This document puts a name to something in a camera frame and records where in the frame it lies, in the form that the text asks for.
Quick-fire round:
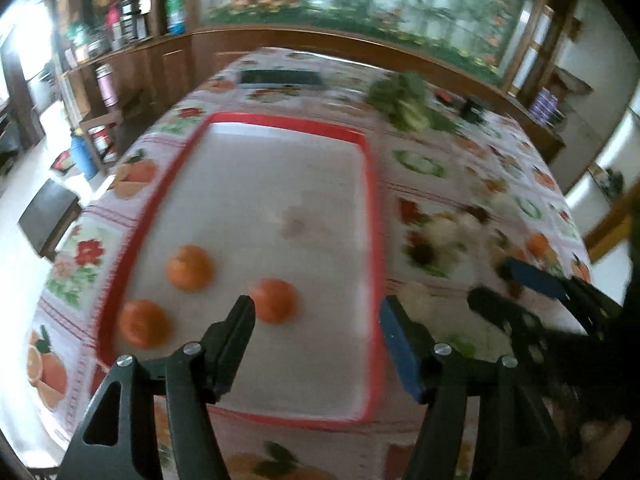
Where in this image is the blue water bottle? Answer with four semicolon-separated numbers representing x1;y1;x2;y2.
70;130;100;181

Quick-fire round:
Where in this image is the dark wooden stool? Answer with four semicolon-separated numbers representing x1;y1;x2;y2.
17;180;81;261

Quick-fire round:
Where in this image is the wooden shelf unit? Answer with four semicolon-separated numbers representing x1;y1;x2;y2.
50;0;196;171

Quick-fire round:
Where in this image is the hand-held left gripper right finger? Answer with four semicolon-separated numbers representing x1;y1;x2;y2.
378;295;573;480

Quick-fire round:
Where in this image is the orange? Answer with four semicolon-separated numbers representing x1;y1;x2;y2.
248;278;300;324
166;245;215;292
119;300;173;350

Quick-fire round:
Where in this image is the pink thermos flask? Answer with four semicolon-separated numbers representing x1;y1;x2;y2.
95;64;118;108

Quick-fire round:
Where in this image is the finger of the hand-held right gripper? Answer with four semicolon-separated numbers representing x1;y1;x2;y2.
467;286;551;356
500;257;621;331

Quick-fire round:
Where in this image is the fruit print tablecloth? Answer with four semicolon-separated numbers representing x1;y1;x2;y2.
25;47;593;480

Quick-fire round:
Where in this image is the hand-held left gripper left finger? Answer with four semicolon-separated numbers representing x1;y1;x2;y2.
57;295;257;480

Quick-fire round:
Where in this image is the green plastic bottle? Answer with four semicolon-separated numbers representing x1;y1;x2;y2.
165;0;187;36

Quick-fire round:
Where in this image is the black remote control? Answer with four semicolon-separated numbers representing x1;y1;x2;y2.
239;69;323;88

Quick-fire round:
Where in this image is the small black box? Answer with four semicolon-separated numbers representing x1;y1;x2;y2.
460;97;488;123

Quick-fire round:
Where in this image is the leafy green vegetable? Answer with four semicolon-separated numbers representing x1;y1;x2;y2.
367;71;458;133

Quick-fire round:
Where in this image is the red rimmed white tray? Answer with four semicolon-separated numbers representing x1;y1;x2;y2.
95;112;388;431

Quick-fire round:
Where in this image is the wooden chair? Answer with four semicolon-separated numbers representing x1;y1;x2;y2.
582;180;640;263

